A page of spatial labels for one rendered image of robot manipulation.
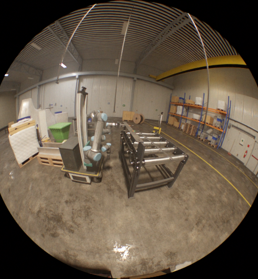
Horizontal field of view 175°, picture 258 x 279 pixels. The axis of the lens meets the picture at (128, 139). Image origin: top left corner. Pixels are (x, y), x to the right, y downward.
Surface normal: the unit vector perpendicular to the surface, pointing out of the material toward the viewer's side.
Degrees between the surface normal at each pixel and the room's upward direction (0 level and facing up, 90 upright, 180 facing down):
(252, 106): 90
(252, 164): 90
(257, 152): 90
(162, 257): 0
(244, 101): 90
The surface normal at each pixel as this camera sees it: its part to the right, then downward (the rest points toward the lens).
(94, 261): 0.11, -0.92
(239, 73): -0.97, -0.01
